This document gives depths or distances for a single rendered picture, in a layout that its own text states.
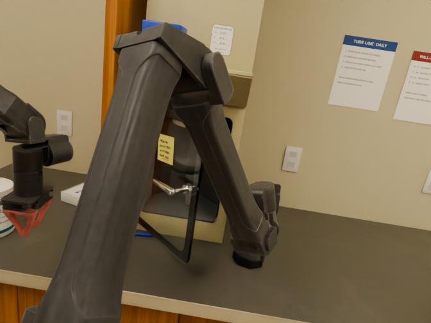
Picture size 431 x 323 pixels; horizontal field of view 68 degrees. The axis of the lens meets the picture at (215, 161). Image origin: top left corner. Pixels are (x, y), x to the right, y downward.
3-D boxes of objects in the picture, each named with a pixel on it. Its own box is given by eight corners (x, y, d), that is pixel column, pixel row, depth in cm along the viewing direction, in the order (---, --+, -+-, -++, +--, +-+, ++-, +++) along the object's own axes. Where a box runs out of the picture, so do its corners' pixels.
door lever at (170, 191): (167, 182, 90) (168, 173, 89) (188, 195, 83) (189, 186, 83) (151, 185, 86) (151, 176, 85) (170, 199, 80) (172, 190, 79)
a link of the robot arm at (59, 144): (-1, 115, 68) (27, 116, 64) (46, 111, 78) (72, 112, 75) (7, 170, 71) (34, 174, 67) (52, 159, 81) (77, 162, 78)
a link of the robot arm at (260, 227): (140, 74, 45) (206, 62, 40) (160, 57, 49) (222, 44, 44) (229, 256, 70) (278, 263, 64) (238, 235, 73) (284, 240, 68)
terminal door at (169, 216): (134, 216, 108) (143, 98, 96) (188, 265, 88) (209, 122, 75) (131, 217, 108) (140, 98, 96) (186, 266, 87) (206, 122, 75)
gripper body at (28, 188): (54, 193, 78) (54, 164, 75) (31, 211, 68) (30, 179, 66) (27, 189, 77) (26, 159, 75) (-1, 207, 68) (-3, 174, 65)
